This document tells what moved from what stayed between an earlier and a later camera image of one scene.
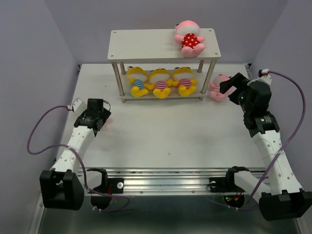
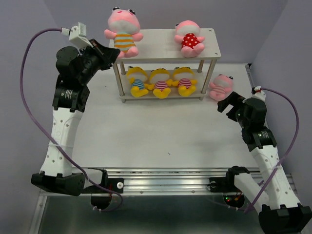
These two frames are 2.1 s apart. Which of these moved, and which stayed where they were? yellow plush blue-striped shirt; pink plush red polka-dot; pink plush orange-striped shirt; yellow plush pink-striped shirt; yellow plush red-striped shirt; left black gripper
Moved: pink plush orange-striped shirt; left black gripper
Stayed: yellow plush pink-striped shirt; pink plush red polka-dot; yellow plush blue-striped shirt; yellow plush red-striped shirt
